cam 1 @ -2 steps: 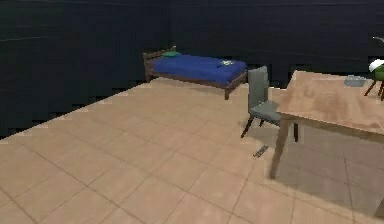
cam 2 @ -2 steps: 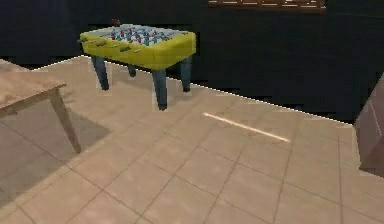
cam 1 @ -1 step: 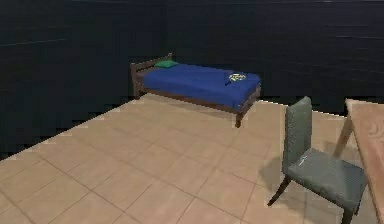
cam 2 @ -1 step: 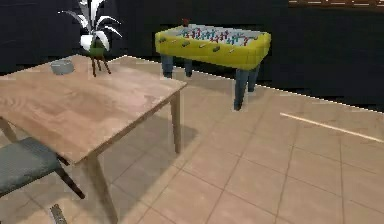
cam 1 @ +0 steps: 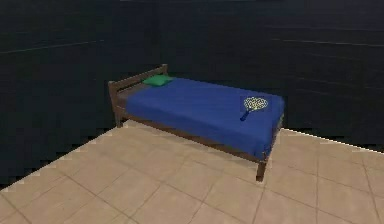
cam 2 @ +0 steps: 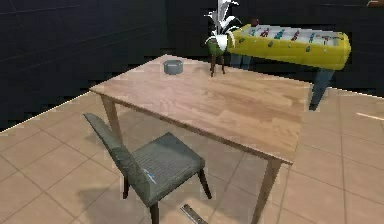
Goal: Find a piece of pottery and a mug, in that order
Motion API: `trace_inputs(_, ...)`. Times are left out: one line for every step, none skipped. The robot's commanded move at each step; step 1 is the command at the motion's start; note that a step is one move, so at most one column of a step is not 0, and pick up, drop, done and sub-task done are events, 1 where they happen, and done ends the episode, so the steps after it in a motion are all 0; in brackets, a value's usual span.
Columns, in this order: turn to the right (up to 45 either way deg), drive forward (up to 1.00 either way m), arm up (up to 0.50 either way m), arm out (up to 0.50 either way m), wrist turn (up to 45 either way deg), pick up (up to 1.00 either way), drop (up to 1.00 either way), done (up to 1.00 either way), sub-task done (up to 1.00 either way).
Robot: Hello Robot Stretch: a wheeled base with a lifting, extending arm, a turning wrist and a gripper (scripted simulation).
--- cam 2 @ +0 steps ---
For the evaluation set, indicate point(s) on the light wooden table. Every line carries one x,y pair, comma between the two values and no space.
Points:
213,100

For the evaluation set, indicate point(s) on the grey round bowl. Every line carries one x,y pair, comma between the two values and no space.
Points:
173,67

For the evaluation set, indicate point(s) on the white house plant in pot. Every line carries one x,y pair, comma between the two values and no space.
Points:
220,36

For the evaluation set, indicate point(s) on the yellow table football game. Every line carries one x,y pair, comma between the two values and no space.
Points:
293,46

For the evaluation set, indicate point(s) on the grey upholstered chair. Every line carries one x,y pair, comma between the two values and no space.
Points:
156,166

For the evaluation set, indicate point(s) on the grey flat strip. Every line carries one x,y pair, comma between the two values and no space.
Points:
193,215

